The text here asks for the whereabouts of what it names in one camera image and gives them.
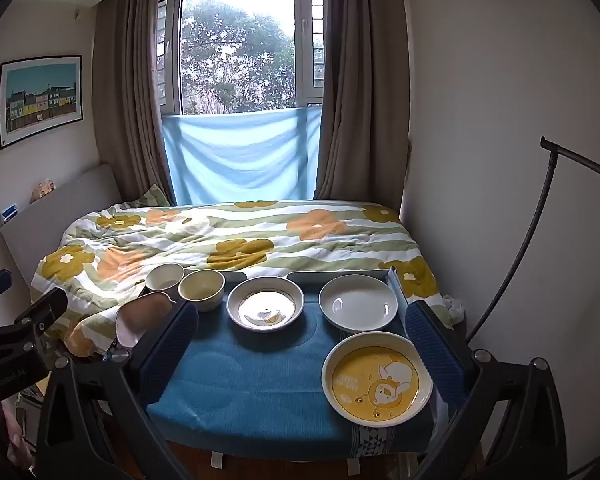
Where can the pink square bowl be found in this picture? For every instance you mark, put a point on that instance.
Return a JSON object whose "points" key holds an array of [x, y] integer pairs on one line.
{"points": [[140, 315]]}

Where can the window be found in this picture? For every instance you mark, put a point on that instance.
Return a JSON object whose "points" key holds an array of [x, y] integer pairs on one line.
{"points": [[230, 35]]}

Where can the small cream bowl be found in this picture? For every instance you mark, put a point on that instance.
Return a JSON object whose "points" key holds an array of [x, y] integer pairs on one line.
{"points": [[201, 287]]}

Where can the framed wall picture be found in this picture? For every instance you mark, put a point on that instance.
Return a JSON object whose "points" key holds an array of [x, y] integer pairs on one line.
{"points": [[40, 100]]}

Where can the small blue white card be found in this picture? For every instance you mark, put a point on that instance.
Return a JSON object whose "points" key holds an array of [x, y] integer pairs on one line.
{"points": [[9, 212]]}

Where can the green pillow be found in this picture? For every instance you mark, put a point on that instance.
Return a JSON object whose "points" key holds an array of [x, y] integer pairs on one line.
{"points": [[150, 196]]}

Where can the patterned cloth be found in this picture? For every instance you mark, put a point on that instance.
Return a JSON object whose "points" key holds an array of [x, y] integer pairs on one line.
{"points": [[380, 440]]}

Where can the floral blanket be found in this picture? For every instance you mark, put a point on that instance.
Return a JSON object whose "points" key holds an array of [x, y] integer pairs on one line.
{"points": [[260, 240]]}

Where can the blue table mat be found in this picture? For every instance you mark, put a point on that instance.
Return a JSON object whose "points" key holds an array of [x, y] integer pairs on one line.
{"points": [[250, 375]]}

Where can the pink cloth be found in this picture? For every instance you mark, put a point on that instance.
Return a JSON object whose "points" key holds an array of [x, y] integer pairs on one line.
{"points": [[10, 435]]}

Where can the plain white plate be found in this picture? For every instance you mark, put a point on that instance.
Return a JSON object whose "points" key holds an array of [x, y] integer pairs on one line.
{"points": [[358, 302]]}

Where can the small white bowl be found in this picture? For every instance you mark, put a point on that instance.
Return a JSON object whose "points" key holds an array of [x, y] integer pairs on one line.
{"points": [[164, 276]]}

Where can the brown curtain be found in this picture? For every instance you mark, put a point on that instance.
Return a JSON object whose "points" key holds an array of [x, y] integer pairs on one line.
{"points": [[365, 110], [130, 110]]}

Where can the grey headboard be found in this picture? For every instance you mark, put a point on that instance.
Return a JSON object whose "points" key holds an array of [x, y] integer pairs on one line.
{"points": [[55, 225]]}

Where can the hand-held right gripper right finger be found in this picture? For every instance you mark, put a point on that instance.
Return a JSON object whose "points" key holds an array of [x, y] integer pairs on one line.
{"points": [[435, 355]]}

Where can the crumpled white tissue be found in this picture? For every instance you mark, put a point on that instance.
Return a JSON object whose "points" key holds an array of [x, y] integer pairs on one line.
{"points": [[452, 307]]}

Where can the white bowl with yellow print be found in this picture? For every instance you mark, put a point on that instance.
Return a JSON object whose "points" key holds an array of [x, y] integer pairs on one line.
{"points": [[265, 305]]}

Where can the light blue window cloth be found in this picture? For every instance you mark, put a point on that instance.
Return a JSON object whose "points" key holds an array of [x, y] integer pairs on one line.
{"points": [[240, 155]]}

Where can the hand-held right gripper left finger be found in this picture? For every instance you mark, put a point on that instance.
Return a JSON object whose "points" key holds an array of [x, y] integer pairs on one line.
{"points": [[172, 347]]}

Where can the yellow bear print plate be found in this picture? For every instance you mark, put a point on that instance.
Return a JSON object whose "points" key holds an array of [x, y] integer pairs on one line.
{"points": [[377, 385]]}

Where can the plush toy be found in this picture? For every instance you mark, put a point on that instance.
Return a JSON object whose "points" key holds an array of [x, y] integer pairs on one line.
{"points": [[42, 191]]}

